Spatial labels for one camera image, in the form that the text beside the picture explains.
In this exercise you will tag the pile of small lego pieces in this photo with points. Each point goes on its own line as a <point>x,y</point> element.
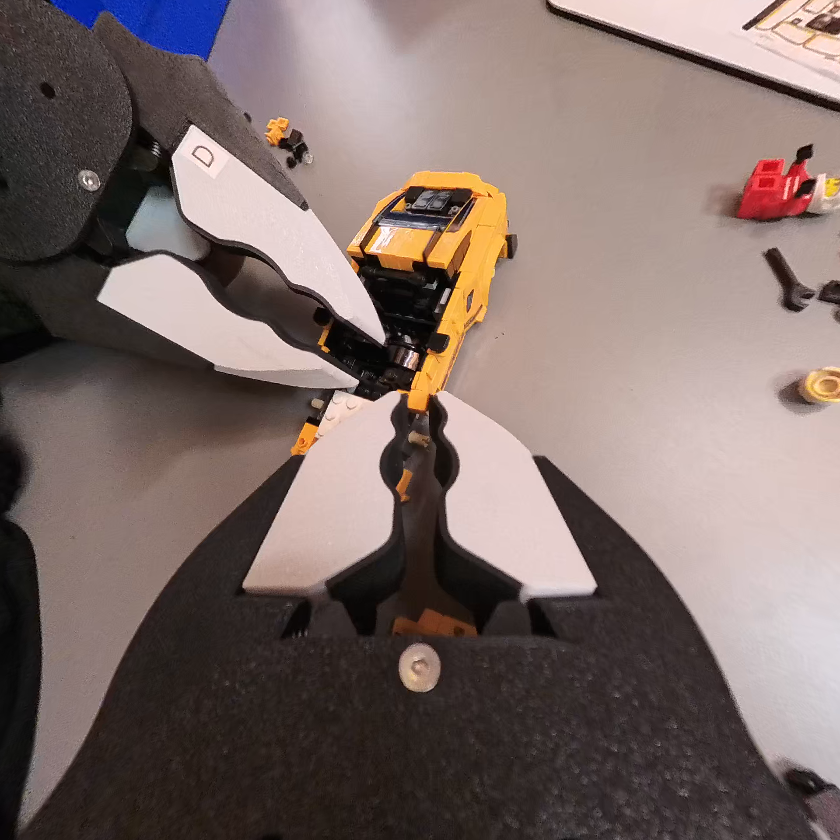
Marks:
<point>830,298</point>

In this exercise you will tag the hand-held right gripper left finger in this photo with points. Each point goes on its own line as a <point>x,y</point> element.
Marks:
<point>315,518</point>

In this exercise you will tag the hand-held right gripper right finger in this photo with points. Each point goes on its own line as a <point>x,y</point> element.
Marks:
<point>518,518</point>

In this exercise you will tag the red lego minifigure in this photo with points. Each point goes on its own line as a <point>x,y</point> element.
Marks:
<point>774,190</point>

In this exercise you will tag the blue plastic bin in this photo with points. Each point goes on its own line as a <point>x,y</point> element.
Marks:
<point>151,26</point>

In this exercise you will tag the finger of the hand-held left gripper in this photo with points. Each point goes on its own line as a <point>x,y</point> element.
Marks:
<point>262,223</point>
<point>197,328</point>

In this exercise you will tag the black lego wrench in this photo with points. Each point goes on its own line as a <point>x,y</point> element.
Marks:
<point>787,279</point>

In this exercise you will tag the white book stand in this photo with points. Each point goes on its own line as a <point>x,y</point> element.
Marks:
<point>689,33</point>

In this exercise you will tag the black lego tile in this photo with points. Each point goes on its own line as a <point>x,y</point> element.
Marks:
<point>295,138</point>

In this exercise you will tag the lego sticker sheet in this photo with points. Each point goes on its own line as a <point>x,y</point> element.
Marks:
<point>800,26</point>

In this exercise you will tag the tan lego hair piece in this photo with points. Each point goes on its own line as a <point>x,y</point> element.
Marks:
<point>820,386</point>

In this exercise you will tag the black lego tire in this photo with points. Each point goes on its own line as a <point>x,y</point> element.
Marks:
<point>807,781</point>

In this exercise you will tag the yellow lego car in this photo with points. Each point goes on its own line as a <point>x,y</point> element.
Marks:
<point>426,262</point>

